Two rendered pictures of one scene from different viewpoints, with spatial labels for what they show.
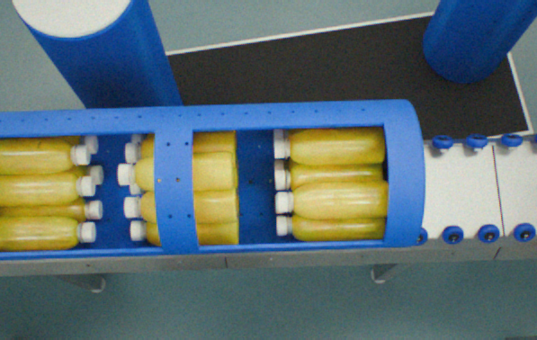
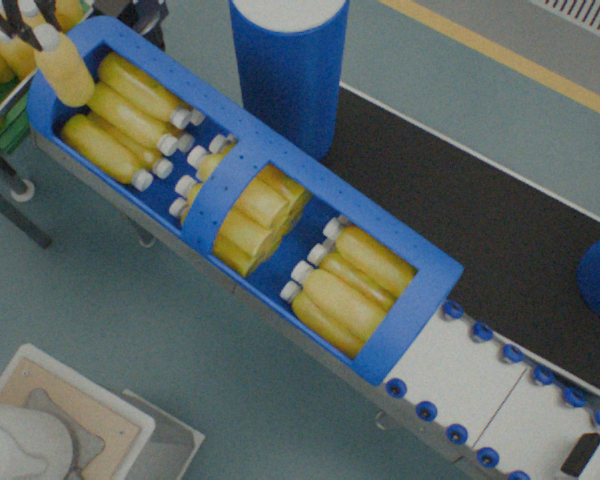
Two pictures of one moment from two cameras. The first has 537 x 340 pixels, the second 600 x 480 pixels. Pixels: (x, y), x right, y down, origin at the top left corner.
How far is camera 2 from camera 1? 0.36 m
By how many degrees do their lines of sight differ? 10
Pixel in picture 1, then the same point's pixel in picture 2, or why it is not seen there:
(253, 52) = (427, 144)
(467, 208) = (460, 401)
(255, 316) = (252, 368)
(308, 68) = (465, 194)
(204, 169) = (255, 197)
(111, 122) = (215, 109)
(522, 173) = (532, 410)
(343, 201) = (345, 306)
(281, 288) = (292, 363)
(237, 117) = (311, 176)
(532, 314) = not seen: outside the picture
